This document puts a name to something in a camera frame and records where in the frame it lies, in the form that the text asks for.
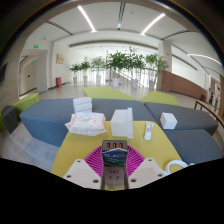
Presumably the person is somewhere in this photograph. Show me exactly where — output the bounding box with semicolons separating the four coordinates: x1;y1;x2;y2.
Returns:
209;84;223;113

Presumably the group of ceiling light strips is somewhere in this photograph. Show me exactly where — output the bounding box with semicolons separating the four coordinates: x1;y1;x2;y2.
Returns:
77;1;224;68

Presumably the wet wipes pack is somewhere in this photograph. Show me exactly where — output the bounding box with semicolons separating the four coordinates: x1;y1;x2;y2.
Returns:
64;111;108;137

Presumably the framed wall picture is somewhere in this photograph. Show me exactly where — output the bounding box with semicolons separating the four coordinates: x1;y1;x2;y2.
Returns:
55;53;65;65

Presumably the stack of white tissue packs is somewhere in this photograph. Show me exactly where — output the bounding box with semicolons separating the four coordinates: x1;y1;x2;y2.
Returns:
72;96;93;115

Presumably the small white tube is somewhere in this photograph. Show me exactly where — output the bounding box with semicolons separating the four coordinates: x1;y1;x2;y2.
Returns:
143;121;155;141

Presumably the group of potted plants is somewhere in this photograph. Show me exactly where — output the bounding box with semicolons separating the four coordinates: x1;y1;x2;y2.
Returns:
69;46;168;90

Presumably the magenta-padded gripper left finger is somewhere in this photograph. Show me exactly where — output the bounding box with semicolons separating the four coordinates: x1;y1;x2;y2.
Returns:
63;146;104;190

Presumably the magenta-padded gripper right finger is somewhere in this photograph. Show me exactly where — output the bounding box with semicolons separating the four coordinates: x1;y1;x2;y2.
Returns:
126;146;168;190

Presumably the small white cube box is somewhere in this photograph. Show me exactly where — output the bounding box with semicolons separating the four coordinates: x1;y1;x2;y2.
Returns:
159;112;178;130

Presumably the long grey upholstered bench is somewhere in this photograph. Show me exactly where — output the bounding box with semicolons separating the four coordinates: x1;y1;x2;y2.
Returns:
19;97;151;148

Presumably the dark grey ottoman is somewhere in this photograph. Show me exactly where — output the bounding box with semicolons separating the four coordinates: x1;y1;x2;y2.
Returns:
0;105;19;134

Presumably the dark wall screen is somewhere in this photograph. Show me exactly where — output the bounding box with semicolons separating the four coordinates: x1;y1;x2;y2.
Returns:
0;63;8;86

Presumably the white power cable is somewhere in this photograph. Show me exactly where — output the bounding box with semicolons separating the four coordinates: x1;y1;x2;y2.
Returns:
164;159;196;176

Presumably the green upholstered bench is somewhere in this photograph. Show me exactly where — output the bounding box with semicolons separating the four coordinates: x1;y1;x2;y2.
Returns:
0;114;6;132
82;86;139;102
139;90;179;106
11;92;40;114

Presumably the wooden bench with black frame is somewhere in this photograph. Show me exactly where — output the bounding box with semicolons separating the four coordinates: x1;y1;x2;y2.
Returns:
194;99;224;129

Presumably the white rectangular box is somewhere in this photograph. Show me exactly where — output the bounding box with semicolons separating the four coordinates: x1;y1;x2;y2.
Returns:
110;107;134;140

